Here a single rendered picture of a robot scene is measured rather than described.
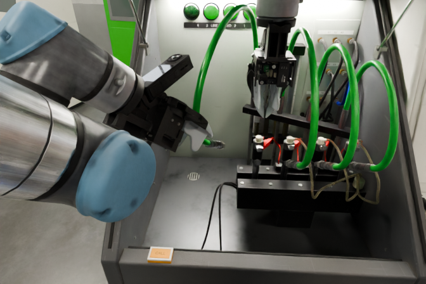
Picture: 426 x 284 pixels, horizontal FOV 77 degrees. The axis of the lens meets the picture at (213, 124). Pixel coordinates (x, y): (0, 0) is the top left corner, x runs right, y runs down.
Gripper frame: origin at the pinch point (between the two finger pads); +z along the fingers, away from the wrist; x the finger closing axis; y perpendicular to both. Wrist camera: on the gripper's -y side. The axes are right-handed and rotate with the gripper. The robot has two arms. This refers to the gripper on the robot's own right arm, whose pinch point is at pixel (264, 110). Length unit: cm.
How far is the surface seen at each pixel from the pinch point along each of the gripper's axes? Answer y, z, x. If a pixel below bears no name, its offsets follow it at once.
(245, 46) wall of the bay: -32.9, -6.3, -3.2
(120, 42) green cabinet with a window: -274, 50, -140
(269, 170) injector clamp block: -7.4, 23.4, 4.4
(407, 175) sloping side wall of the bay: 5.8, 12.4, 32.4
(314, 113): 9.2, -4.4, 7.7
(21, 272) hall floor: -29, 121, -122
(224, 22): -1.2, -18.6, -9.4
